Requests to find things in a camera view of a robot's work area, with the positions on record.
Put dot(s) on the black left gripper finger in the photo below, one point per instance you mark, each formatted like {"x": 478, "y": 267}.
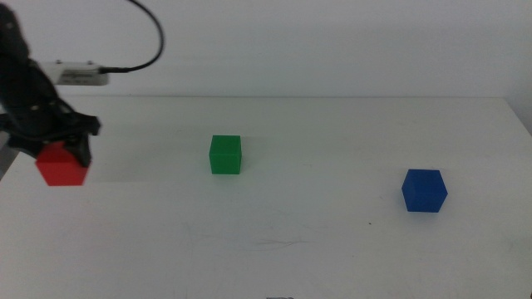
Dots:
{"x": 27, "y": 148}
{"x": 81, "y": 151}

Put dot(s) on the red cube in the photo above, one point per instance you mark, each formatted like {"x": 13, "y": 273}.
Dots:
{"x": 60, "y": 172}

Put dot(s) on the green cube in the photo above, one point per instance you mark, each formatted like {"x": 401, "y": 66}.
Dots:
{"x": 225, "y": 155}

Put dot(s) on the blue cube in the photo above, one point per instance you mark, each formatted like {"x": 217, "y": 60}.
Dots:
{"x": 424, "y": 192}

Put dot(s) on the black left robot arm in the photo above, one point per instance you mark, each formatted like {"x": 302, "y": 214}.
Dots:
{"x": 10, "y": 33}

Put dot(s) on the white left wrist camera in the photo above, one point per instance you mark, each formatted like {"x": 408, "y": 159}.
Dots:
{"x": 77, "y": 74}

